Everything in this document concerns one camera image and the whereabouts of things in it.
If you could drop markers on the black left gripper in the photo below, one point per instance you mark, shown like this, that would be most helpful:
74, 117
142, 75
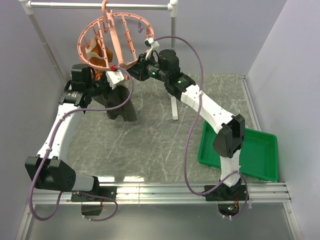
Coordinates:
106, 95

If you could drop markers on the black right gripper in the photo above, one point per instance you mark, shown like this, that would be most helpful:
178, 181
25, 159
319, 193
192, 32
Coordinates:
138, 69

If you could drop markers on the dark brown boxer underwear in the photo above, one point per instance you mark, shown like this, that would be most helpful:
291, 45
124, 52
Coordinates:
113, 97

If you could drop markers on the pink round clip hanger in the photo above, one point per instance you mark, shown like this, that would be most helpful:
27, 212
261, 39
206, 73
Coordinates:
104, 28

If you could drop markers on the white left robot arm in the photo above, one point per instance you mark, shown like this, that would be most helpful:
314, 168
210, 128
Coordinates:
49, 169

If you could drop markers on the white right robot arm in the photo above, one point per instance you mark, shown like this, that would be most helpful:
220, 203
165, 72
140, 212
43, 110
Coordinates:
229, 128

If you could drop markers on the orange brown hanging underwear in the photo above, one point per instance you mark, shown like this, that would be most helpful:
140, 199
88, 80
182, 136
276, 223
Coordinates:
95, 56

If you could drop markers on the white metal clothes rack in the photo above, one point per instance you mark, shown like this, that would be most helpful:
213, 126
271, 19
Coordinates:
106, 50

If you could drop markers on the green plastic tray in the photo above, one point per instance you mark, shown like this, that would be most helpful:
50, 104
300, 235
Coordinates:
258, 158

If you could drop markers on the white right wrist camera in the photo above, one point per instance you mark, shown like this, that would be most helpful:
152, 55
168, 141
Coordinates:
152, 45

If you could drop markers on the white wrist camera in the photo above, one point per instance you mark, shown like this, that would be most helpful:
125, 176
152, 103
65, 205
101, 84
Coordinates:
152, 45
116, 77

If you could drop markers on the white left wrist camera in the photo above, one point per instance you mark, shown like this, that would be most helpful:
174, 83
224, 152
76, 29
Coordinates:
116, 77

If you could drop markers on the aluminium mounting rail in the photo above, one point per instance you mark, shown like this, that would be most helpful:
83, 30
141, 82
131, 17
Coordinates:
139, 193

